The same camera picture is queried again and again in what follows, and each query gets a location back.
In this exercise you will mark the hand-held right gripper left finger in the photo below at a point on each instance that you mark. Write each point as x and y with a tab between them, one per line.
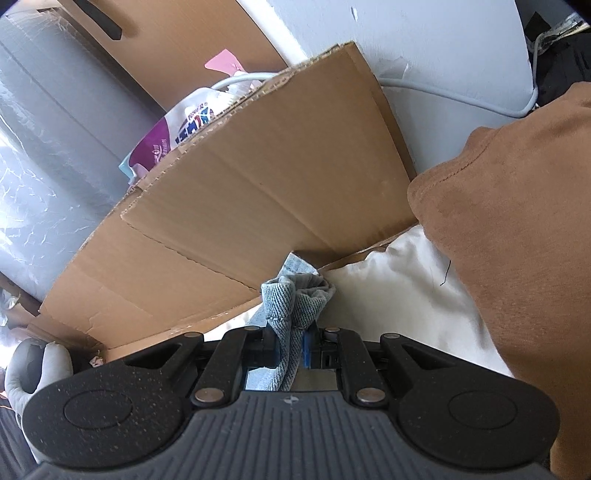
265	346

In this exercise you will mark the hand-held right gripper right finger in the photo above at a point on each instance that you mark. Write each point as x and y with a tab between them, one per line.
307	350

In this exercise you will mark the light blue denim pants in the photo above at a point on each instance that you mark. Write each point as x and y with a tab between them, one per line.
291	304

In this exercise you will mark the cream bear print blanket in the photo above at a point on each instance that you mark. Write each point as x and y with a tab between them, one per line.
406	295

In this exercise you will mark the brown cardboard sheet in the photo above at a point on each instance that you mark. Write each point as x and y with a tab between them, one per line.
277	184

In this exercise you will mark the grey neck pillow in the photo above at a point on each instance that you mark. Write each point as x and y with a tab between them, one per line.
41	369

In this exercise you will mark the purple and white pouch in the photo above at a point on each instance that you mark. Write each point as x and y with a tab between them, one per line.
184	124

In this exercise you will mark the brown blanket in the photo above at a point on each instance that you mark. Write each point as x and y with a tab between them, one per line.
517	230

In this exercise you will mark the pink pouch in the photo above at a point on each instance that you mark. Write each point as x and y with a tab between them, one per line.
226	62

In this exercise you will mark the grey wrapped appliance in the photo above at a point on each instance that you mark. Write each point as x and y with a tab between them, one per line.
55	138

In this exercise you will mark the brown wooden door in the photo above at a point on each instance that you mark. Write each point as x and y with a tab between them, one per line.
184	37

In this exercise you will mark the black bag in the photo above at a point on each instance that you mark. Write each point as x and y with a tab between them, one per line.
563	60

